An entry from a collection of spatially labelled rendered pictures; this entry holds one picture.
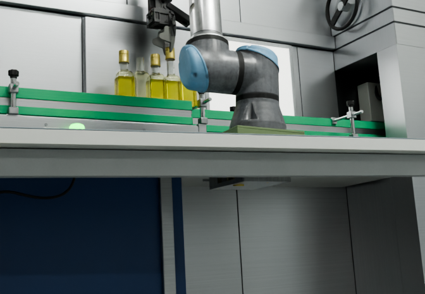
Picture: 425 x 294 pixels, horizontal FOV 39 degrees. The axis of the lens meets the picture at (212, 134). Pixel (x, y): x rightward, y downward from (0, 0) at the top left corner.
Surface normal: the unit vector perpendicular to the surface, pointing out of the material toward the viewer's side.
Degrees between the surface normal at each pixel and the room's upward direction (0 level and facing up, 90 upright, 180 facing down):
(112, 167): 90
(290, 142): 90
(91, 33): 90
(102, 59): 90
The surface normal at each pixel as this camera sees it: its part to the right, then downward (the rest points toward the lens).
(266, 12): 0.47, -0.19
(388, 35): -0.88, -0.04
